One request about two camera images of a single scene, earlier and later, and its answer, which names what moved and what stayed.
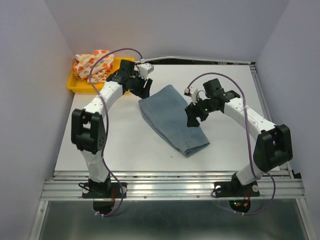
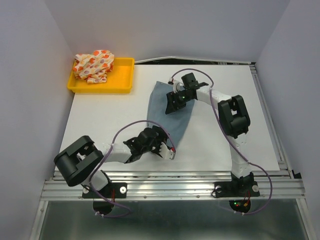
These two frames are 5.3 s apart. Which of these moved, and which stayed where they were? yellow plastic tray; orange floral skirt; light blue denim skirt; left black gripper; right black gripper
Moved: left black gripper; light blue denim skirt; right black gripper
Stayed: orange floral skirt; yellow plastic tray
